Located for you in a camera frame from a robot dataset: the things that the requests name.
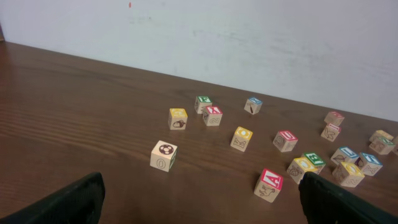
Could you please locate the red I wooden block upper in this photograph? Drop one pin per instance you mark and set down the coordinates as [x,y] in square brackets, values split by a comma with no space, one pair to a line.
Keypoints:
[331,132]

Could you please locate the green B wooden block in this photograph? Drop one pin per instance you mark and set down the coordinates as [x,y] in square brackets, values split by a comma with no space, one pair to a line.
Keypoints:
[316,160]

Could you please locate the green F wooden block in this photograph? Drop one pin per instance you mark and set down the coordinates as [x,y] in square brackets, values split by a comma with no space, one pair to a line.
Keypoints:
[201,102]

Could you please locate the yellow wooden block left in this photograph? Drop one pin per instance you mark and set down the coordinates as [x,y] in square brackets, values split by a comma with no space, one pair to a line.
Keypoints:
[177,119]

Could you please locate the red U wooden block upper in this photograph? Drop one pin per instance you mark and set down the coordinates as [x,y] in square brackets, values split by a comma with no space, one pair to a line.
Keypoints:
[285,141]

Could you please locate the yellow wooden block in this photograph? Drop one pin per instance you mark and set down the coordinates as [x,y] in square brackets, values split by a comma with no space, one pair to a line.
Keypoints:
[177,119]
[241,138]

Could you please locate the red Y wooden block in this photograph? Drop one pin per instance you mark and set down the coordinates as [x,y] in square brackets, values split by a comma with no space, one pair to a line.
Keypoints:
[212,115]

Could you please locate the yellow block beside B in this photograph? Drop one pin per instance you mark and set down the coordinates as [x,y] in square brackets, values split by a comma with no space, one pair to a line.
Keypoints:
[299,167]

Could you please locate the yellow block top right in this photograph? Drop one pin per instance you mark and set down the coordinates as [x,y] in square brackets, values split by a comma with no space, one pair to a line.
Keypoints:
[380,133]

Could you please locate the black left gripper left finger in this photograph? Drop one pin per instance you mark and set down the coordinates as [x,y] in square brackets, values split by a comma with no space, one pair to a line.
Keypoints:
[78,202]

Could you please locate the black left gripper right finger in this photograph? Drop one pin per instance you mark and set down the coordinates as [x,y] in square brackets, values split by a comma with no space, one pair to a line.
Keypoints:
[326,203]

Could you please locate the white soccer ball block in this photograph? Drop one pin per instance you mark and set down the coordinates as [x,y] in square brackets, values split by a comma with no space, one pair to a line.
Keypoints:
[163,156]

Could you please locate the red A wooden block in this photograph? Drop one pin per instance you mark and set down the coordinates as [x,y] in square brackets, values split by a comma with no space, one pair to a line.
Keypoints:
[268,185]

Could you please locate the blue X wooden block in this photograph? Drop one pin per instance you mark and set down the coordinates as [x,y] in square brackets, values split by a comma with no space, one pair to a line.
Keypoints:
[253,105]

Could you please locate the green Z wooden block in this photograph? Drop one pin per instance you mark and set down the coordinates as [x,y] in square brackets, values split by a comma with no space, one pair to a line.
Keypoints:
[382,145]

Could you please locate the blue L wooden block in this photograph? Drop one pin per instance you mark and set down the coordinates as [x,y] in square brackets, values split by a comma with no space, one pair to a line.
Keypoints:
[344,154]

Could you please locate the yellow block centre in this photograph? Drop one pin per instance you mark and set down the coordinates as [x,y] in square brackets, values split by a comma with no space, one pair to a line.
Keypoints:
[348,174]

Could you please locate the blue T wooden block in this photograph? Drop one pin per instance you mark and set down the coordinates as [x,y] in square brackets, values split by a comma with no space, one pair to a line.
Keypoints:
[368,164]

